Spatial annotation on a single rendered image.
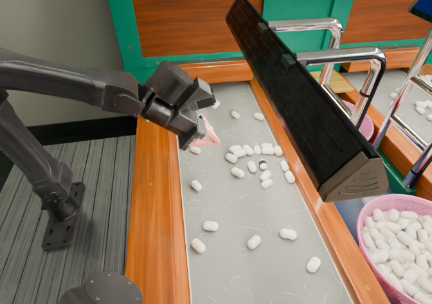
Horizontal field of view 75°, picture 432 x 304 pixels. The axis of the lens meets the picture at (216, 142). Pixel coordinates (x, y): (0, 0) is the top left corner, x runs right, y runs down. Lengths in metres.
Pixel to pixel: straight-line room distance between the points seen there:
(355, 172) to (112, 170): 0.74
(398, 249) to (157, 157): 0.61
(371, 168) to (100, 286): 0.29
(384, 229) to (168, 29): 0.85
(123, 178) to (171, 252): 0.35
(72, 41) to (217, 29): 1.06
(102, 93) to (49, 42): 1.39
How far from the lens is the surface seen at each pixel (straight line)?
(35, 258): 0.83
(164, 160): 0.78
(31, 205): 0.94
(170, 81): 0.56
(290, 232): 0.66
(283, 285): 0.63
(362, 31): 1.27
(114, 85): 0.55
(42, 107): 2.17
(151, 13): 1.01
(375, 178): 0.36
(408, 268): 0.75
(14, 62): 0.58
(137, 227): 0.66
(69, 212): 0.83
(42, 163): 0.70
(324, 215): 0.70
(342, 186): 0.34
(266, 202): 0.72
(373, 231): 0.75
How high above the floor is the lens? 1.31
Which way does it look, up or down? 42 degrees down
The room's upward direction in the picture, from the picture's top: straight up
